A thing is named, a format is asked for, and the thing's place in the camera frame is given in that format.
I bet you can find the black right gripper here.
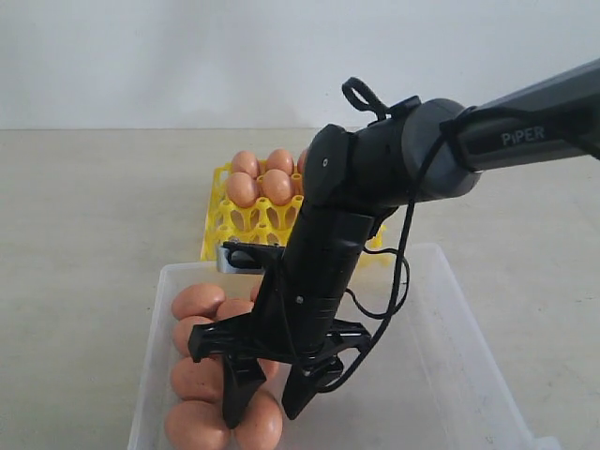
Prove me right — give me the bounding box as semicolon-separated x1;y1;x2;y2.
187;262;371;429

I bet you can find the brown egg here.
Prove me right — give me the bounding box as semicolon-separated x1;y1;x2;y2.
249;283;261;303
233;390;283;450
216;298;254;321
226;172;259;208
262;169;294;206
257;358;279;381
231;150;261;179
170;357;223;403
171;283;226;320
172;316;213;357
164;400;231;450
296;148;308;174
265;148;295;176

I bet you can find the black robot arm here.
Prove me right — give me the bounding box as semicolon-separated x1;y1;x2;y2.
188;61;599;428

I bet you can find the yellow plastic egg tray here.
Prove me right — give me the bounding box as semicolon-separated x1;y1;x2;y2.
200;161;393;268

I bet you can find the clear plastic bin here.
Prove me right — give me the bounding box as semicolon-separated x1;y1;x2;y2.
128;244;559;449

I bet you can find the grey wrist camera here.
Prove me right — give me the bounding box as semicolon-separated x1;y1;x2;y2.
217;241;284;275

